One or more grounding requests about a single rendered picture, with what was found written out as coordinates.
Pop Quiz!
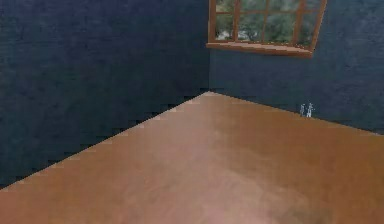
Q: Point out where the brown wooden framed window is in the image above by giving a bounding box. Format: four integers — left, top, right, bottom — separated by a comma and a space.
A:
205, 0, 328, 60

